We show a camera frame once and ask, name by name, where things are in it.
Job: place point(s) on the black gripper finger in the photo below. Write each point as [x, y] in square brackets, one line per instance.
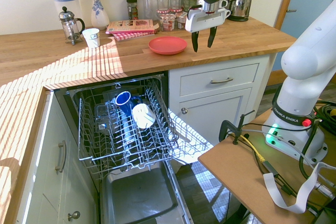
[212, 36]
[195, 41]

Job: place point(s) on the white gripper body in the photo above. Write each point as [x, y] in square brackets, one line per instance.
[202, 20]

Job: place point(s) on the red plastic plate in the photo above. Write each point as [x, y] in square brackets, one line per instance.
[168, 45]

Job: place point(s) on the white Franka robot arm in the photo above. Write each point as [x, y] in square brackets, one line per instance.
[296, 58]

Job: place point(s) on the stainless dishwasher door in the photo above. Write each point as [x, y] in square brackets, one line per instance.
[136, 195]

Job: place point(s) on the plastic dessert cup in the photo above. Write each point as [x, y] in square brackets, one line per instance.
[167, 22]
[181, 20]

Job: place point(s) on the white espresso cup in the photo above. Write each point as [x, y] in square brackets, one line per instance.
[225, 13]

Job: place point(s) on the white cabinet drawer front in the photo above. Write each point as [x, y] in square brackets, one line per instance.
[194, 82]

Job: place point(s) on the stainless steel kettle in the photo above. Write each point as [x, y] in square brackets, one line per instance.
[241, 6]

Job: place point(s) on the clear bottle with green lid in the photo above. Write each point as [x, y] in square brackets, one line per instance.
[147, 6]

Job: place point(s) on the pink cookbook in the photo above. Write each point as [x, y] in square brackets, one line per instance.
[131, 26]

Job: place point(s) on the red checkered book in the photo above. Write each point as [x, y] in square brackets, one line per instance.
[128, 36]

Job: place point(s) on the round metal cabinet knob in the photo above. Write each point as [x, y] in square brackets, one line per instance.
[74, 216]
[184, 110]

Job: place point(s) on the spice jar with dark lid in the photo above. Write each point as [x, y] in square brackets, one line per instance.
[132, 9]

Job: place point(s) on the white cabinet door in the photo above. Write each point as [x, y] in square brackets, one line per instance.
[210, 119]

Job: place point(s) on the white mug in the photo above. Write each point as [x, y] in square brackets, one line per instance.
[143, 115]

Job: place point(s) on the black table clamp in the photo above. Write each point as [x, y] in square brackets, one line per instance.
[224, 127]

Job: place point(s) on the blue mug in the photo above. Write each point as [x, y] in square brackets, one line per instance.
[123, 98]

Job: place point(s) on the white vase with blue flowers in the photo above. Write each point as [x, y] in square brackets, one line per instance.
[99, 11]

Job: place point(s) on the white paper cup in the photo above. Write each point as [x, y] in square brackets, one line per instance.
[92, 39]

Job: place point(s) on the clear glass container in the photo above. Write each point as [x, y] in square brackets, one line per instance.
[106, 113]

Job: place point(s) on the glass French press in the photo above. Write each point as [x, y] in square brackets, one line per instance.
[69, 27]

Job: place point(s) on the red knob connector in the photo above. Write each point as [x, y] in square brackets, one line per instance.
[306, 122]

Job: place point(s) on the clear pitcher with blue lid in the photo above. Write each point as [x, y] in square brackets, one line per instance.
[65, 1]

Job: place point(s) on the white cabinet unit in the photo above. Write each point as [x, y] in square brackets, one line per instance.
[39, 182]

